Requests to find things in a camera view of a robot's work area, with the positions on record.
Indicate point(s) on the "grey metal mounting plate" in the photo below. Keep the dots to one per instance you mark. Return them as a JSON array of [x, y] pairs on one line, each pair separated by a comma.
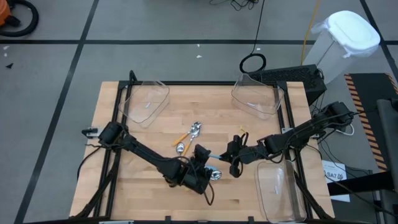
[[286, 130]]

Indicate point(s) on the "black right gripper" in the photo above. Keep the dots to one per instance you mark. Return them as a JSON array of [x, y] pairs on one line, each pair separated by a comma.
[[247, 154]]

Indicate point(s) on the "white paper sign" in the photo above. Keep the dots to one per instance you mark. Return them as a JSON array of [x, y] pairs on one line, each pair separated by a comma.
[[334, 175]]

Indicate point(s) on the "white trash can with bag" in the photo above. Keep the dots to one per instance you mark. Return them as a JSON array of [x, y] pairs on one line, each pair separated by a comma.
[[351, 31]]

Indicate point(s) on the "black floor scrap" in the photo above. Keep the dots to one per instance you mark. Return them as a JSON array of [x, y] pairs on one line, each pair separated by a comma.
[[10, 66]]

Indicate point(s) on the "grey metal post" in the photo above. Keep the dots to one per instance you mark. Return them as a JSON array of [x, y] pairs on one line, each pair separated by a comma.
[[388, 140]]

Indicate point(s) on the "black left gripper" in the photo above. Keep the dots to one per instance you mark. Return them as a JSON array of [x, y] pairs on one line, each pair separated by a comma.
[[196, 177]]

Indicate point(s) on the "black mat with hazard stripes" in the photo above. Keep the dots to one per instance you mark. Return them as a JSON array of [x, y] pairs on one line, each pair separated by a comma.
[[373, 87]]

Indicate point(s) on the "orange vacuum cleaner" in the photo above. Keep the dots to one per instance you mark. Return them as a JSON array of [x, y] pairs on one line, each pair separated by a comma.
[[3, 14]]

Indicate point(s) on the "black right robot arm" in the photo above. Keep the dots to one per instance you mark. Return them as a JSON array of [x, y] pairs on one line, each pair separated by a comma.
[[301, 132]]

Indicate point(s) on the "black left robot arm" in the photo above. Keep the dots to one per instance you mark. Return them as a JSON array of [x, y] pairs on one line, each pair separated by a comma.
[[146, 153]]

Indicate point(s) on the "clear plastic bin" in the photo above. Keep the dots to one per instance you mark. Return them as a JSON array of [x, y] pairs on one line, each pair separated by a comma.
[[133, 93], [267, 93], [280, 205]]

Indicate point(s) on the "black metal beam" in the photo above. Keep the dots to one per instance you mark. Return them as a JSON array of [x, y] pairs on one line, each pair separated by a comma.
[[360, 186]]

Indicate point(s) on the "black computer tower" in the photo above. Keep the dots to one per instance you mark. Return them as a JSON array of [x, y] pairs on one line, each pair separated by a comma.
[[298, 76]]

